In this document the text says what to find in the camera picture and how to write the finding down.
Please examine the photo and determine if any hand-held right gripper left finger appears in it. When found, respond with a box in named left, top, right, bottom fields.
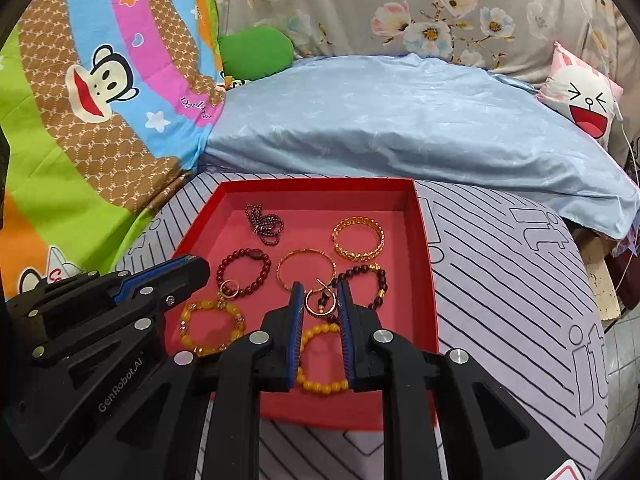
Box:
left=60, top=282, right=307, bottom=480

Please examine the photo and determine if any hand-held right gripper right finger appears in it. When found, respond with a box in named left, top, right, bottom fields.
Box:
left=336, top=280, right=576, bottom=480

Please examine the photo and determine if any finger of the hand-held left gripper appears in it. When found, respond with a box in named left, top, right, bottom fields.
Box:
left=7, top=255, right=211, bottom=322
left=31, top=276, right=208, bottom=367

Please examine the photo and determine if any gold hoop earring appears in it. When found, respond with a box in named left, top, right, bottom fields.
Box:
left=216, top=279, right=242, bottom=310
left=304, top=284, right=342, bottom=319

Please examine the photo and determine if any yellow-green bead bracelet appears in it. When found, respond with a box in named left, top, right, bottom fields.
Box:
left=179, top=298, right=247, bottom=357

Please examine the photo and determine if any yellow bead bracelet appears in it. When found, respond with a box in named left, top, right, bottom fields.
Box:
left=295, top=323, right=352, bottom=396

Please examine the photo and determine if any black and gold bead bracelet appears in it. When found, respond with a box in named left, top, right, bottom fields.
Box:
left=325, top=263, right=388, bottom=317

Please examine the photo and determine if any gold bangle with red clover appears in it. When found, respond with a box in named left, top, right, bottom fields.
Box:
left=276, top=249, right=336, bottom=292

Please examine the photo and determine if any dark red bead bracelet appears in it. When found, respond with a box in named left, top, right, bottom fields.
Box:
left=215, top=248, right=272, bottom=299

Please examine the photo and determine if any red cardboard box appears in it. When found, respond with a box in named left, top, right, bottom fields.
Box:
left=162, top=177, right=442, bottom=432

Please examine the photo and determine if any cartoon monkey blanket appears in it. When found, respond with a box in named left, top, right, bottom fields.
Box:
left=0, top=0, right=237, bottom=306

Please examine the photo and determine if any light blue quilt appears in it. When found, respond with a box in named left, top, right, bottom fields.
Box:
left=205, top=52, right=637, bottom=242

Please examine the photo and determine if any green pillow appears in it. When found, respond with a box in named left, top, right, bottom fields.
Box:
left=219, top=27, right=295, bottom=83

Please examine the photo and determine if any beige board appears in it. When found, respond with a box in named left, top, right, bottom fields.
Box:
left=572, top=225, right=622, bottom=322

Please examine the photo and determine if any grey floral cloth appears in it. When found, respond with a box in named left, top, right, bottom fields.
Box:
left=215, top=0, right=640, bottom=92

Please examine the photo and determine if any white cat face pillow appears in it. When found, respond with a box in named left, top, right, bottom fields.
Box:
left=536, top=41, right=625, bottom=154

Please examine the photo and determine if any gold chain bracelet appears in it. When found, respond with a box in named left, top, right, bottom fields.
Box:
left=332, top=216, right=385, bottom=264

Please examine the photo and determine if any dark purple bead bracelet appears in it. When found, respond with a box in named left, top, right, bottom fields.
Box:
left=244, top=202, right=287, bottom=247

